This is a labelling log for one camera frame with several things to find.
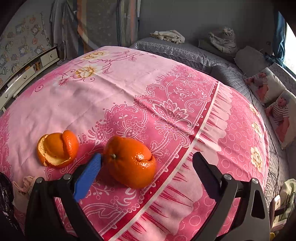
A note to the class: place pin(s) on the light green cloth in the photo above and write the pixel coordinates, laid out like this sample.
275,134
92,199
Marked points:
287,197

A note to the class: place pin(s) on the right baby print pillow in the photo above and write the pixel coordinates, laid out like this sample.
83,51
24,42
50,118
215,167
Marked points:
281,113

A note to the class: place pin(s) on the baby print pillow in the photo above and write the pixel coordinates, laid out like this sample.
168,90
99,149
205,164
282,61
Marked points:
281,113
265,86

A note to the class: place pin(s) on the white low drawer cabinet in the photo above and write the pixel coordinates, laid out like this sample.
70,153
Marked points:
21,78

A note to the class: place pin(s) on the white tiger plush toy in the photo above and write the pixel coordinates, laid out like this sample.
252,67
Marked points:
224,39

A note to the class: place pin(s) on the pink floral table cloth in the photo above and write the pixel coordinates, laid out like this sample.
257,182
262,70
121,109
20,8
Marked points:
171,108

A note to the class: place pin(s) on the grey quilted sofa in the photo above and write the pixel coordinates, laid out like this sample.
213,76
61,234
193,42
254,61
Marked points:
229,74

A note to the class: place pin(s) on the large black plastic bag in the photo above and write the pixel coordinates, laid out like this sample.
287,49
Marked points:
10,228

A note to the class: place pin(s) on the whole orange peel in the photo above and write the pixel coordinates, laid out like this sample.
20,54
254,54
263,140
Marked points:
129,162

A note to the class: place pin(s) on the window with dark frame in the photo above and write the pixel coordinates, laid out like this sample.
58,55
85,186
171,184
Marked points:
290,49

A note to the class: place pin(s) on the white power strip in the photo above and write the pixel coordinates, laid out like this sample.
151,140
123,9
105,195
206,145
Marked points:
277,222

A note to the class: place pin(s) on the cartoon print wall cloth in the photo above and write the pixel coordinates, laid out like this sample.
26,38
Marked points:
21,42

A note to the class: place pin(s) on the striped sheet covered wardrobe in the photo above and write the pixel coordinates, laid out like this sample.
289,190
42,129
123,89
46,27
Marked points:
79,27

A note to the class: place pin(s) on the crumpled beige cloth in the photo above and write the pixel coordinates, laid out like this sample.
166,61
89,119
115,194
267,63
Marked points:
169,36

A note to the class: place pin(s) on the blue left curtain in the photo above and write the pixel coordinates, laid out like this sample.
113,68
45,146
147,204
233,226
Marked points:
279,38

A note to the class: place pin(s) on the left baby print pillow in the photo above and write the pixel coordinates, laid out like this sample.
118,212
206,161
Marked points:
265,86

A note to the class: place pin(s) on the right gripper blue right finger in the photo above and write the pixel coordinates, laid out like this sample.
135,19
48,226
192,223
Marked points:
209,175

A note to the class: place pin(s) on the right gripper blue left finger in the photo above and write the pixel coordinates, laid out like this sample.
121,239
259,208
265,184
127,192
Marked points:
87,174

